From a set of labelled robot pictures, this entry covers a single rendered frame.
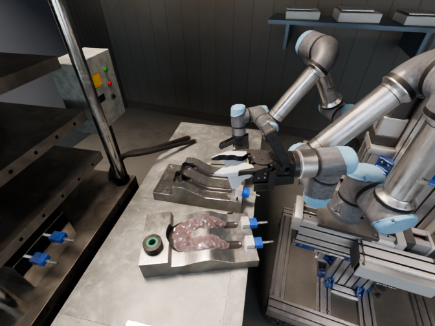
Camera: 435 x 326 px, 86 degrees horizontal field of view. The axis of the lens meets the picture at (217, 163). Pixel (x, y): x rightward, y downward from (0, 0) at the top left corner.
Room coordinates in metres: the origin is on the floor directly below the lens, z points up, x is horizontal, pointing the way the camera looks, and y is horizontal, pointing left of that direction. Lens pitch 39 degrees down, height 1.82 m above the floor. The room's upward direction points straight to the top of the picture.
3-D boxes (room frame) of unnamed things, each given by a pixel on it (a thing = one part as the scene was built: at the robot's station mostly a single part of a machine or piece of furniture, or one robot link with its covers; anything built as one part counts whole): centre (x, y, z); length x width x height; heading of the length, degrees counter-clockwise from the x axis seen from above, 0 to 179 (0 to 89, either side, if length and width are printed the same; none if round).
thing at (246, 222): (0.71, -0.18, 0.85); 0.13 x 0.05 x 0.05; 96
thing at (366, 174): (0.63, -0.54, 1.20); 0.13 x 0.12 x 0.14; 7
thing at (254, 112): (1.09, -0.21, 1.24); 0.11 x 0.11 x 0.08; 16
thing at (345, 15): (2.36, -1.18, 1.53); 0.35 x 0.34 x 0.09; 71
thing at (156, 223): (0.62, 0.08, 0.85); 0.50 x 0.26 x 0.11; 96
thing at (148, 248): (0.55, 0.27, 0.93); 0.08 x 0.08 x 0.04
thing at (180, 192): (0.99, 0.09, 0.87); 0.50 x 0.26 x 0.14; 79
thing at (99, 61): (1.34, 0.74, 0.73); 0.30 x 0.22 x 1.47; 169
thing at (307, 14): (2.51, -0.76, 1.52); 0.31 x 0.30 x 0.08; 71
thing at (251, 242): (0.60, -0.19, 0.85); 0.13 x 0.05 x 0.05; 96
